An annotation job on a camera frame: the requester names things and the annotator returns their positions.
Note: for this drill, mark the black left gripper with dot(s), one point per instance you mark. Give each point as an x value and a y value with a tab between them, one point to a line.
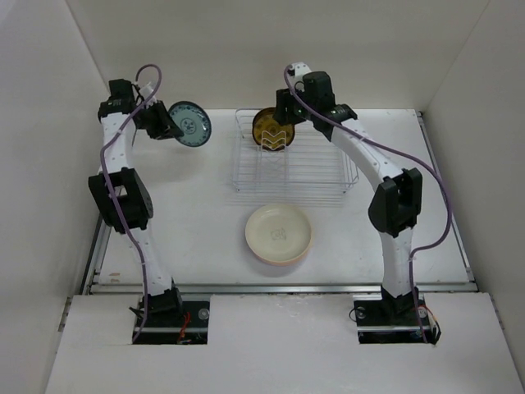
167	128

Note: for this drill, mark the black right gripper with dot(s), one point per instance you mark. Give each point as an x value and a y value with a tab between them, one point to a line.
284	99

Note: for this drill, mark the teal blue patterned plate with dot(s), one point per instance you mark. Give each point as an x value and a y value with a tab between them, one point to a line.
194	123

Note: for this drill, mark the cream white plate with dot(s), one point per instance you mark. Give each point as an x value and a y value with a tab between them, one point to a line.
281	226

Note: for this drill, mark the pink plate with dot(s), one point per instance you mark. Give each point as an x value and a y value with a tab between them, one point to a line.
280	258

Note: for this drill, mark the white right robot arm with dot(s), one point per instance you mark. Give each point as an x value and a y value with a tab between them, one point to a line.
397	199

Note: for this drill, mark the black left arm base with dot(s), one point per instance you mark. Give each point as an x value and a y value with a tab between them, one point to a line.
185	328

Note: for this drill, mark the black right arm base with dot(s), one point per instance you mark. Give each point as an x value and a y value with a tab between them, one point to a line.
376	326

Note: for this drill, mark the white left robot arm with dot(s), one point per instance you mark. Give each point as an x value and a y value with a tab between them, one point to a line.
121	196

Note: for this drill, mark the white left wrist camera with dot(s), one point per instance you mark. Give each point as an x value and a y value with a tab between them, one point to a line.
146	92

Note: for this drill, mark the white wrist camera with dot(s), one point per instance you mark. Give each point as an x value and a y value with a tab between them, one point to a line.
146	92
296	71

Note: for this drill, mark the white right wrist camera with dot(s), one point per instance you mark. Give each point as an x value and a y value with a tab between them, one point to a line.
296	71

